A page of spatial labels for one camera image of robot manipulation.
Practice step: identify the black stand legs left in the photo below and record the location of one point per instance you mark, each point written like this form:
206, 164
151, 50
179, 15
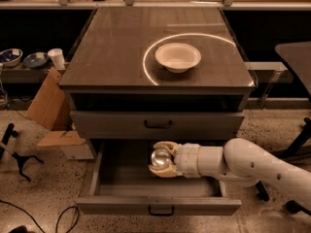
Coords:
21, 160

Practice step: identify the blue white bowl left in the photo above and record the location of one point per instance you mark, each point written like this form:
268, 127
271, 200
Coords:
10, 57

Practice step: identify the grey drawer cabinet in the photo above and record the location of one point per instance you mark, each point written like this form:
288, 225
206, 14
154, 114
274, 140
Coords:
114, 68

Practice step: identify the dark side table top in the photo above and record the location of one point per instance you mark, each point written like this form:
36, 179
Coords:
298, 57

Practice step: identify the white paper cup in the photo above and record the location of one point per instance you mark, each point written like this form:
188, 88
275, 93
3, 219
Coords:
56, 55

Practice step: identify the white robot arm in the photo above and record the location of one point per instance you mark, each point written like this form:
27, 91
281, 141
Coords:
238, 161

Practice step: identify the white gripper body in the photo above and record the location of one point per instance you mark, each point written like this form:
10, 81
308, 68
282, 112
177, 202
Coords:
188, 159

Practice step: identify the dark blue bowl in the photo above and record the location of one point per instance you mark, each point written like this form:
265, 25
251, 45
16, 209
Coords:
36, 60

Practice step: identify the flat cardboard piece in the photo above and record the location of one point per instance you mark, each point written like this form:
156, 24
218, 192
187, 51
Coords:
61, 138

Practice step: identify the white paper bowl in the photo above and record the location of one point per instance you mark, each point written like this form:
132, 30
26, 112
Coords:
178, 57

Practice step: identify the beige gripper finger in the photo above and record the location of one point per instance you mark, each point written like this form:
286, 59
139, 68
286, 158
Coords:
168, 172
171, 147

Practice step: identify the brown cardboard sheet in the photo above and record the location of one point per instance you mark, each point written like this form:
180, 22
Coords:
49, 108

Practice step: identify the closed grey upper drawer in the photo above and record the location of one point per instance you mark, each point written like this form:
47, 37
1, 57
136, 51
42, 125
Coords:
157, 126

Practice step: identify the open grey middle drawer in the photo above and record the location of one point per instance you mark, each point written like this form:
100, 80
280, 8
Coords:
123, 185

